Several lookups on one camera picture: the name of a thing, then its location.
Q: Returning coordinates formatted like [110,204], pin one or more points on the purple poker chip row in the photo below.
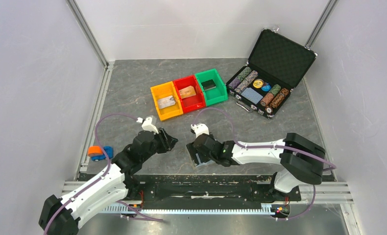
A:
[238,86]

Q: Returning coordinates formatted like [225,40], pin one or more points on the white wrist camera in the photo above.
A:
[148,124]
[199,129]

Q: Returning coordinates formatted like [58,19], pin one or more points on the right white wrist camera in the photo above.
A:
[199,129]

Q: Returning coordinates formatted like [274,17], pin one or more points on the aluminium frame post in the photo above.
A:
[76,11]
[321,22]

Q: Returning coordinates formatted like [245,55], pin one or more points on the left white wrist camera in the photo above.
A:
[148,124]

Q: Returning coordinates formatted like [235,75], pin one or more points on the green plastic bin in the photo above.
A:
[216,95]

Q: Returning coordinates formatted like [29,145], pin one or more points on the red plastic bin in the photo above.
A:
[192,103]

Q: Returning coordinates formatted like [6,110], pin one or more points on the left aluminium frame post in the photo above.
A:
[76,11]

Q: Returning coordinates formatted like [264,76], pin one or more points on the green poker chip row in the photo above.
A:
[244,73]

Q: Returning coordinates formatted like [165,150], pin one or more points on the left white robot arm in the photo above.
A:
[67,214]

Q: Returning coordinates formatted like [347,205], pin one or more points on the silver card in yellow bin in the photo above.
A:
[169,100]

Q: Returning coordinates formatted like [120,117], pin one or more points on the brown poker chip row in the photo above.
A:
[274,95]

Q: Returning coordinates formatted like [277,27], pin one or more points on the blue playing card deck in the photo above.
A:
[252,95]

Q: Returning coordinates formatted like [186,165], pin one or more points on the yellow dealer button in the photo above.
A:
[258,83]

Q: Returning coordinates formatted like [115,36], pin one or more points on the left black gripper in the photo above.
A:
[168,141]

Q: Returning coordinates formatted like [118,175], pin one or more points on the black poker chip case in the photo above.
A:
[278,60]

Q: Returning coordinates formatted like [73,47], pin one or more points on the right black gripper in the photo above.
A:
[193,152]

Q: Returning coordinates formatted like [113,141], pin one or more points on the white credit card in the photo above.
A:
[164,106]

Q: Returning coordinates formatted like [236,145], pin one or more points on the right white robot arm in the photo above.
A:
[302,159]

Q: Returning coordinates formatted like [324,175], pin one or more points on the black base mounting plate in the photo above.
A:
[205,192]

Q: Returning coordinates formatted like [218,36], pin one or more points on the orange blue toy car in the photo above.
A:
[96,153]

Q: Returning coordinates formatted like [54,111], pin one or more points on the blue dealer button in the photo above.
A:
[266,87]

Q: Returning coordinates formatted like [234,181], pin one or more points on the right aluminium frame post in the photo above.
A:
[321,22]

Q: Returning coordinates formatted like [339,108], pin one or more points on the yellow plastic bin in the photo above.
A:
[164,90]

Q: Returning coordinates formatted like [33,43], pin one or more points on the grey card holder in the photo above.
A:
[202,160]

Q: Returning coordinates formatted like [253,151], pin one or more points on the tan card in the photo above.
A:
[187,92]

